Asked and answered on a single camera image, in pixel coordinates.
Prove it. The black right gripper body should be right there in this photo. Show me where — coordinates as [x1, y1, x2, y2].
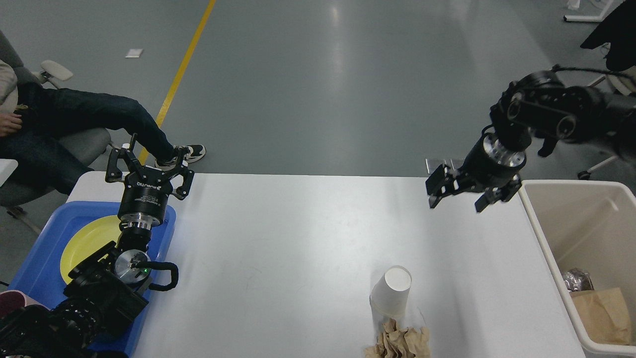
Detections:
[425, 132, 527, 202]

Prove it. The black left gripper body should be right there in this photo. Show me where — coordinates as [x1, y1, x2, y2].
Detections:
[117, 169, 172, 229]

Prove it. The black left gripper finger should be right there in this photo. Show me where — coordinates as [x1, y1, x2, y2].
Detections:
[161, 149, 194, 201]
[104, 133, 145, 183]

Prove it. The yellow plastic plate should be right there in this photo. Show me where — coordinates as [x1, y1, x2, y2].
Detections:
[60, 215, 121, 284]

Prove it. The white paper cup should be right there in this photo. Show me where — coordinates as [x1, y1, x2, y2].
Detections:
[370, 265, 412, 319]

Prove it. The brown paper ball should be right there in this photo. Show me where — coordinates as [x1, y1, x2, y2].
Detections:
[364, 319, 431, 358]

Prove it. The brown paper bag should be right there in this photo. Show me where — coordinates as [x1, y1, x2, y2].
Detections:
[569, 287, 633, 345]

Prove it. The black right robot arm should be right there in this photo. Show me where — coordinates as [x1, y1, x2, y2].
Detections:
[425, 65, 636, 213]

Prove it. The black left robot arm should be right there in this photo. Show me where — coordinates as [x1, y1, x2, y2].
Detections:
[1, 137, 195, 358]

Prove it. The metal floor socket cover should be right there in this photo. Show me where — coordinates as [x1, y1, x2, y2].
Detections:
[425, 157, 464, 176]

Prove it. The grey office chair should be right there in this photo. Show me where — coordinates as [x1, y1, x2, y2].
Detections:
[0, 30, 125, 234]

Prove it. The seated person beige sweater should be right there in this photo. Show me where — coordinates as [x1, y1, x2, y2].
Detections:
[0, 63, 179, 195]

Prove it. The white desk corner left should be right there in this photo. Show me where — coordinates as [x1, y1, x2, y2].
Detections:
[0, 159, 18, 186]

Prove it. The foil ball in bin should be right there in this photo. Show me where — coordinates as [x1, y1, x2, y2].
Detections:
[561, 268, 595, 292]

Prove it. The blue plastic tray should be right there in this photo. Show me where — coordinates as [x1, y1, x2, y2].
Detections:
[9, 201, 177, 357]

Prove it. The pink mug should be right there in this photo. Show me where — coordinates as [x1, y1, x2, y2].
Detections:
[0, 290, 50, 320]

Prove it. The white table leg base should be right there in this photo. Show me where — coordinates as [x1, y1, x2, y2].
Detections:
[562, 0, 615, 23]

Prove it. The white chair with black jacket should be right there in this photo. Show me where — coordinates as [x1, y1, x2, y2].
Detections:
[576, 0, 636, 180]

